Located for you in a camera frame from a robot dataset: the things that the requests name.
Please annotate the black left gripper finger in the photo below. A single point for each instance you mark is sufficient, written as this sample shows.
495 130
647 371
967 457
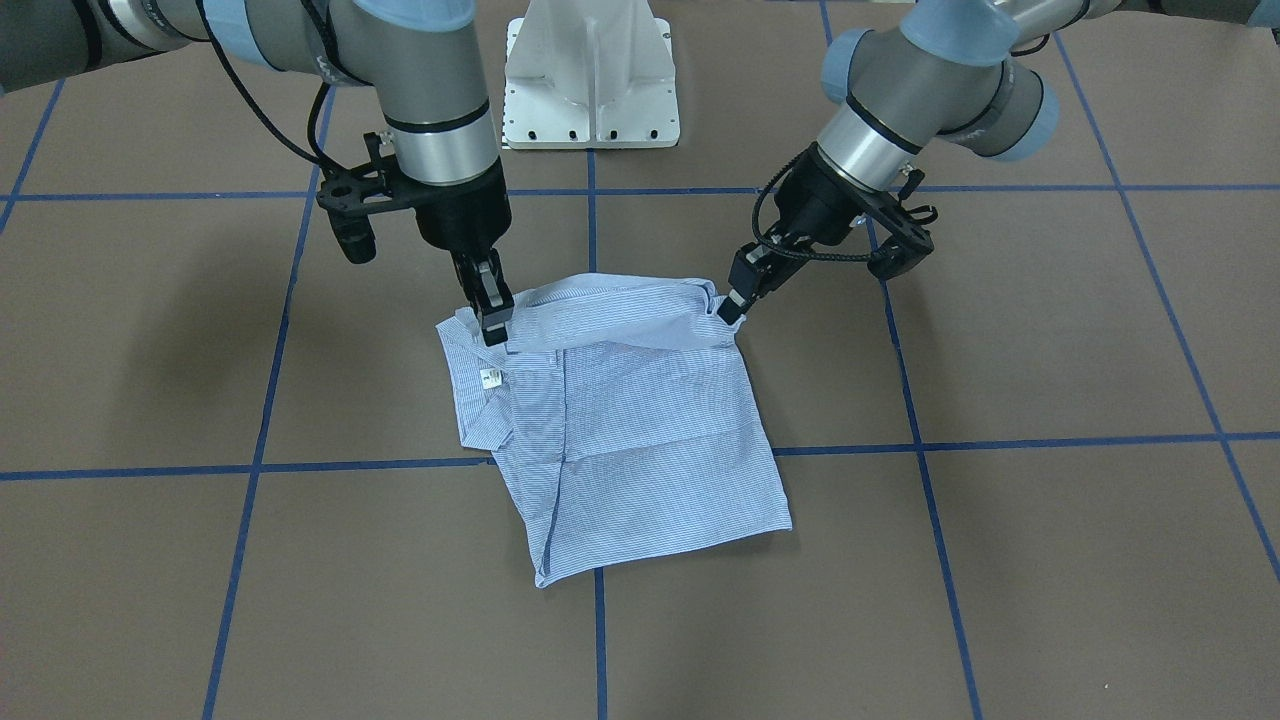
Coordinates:
735 306

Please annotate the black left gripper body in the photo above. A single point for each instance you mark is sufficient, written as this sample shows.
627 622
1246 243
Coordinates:
815 203

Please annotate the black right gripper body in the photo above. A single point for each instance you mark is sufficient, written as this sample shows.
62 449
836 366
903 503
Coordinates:
462 215

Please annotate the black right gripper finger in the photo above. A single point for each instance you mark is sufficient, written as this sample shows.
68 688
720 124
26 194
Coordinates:
493 302

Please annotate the blue striped button-up shirt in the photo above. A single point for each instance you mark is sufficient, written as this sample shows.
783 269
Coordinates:
621 416

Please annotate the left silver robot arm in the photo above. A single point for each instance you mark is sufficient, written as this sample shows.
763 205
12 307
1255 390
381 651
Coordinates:
948 71

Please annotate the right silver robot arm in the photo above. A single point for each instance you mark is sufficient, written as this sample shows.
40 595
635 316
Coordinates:
438 157

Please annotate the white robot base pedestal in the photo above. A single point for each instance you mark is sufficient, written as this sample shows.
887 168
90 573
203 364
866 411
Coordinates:
590 75

